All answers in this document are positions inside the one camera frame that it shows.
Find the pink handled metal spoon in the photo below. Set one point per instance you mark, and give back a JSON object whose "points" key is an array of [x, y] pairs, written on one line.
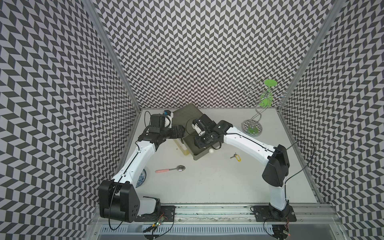
{"points": [[179, 168]]}

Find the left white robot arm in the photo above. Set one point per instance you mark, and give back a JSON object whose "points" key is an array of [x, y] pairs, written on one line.
{"points": [[118, 199]]}

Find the blue patterned white plate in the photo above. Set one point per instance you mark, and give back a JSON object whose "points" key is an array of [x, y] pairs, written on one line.
{"points": [[141, 178]]}

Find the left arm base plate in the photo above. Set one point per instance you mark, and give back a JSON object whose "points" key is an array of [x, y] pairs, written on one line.
{"points": [[168, 212]]}

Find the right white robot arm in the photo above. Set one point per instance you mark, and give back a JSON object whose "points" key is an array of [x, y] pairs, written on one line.
{"points": [[274, 159]]}

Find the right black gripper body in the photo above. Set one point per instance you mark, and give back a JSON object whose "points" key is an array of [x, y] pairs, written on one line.
{"points": [[203, 140]]}

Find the grey top drawer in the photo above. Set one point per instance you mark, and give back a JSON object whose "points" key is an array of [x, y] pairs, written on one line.
{"points": [[194, 150]]}

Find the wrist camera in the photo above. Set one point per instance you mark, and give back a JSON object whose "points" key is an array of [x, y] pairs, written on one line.
{"points": [[168, 116], [199, 127]]}

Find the grey drawer cabinet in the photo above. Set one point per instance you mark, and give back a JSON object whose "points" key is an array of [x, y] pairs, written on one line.
{"points": [[185, 116]]}

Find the aluminium front rail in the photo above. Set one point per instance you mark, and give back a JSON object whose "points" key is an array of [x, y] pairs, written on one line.
{"points": [[301, 213]]}

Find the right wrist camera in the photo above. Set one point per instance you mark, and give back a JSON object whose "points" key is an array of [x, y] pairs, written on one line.
{"points": [[199, 127]]}

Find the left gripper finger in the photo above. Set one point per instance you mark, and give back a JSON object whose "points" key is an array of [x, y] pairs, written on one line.
{"points": [[181, 128], [181, 134]]}

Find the keys with yellow tag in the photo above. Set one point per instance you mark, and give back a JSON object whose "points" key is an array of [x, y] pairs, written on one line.
{"points": [[237, 157]]}

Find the chrome spiral mug tree stand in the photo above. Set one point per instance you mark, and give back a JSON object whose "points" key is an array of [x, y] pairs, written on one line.
{"points": [[264, 100]]}

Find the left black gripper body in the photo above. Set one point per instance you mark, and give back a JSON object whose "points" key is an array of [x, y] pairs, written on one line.
{"points": [[172, 133]]}

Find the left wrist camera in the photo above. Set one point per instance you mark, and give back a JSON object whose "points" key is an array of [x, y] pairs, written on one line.
{"points": [[168, 116]]}

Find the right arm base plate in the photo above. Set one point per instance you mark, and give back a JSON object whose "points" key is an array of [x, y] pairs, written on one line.
{"points": [[268, 213]]}

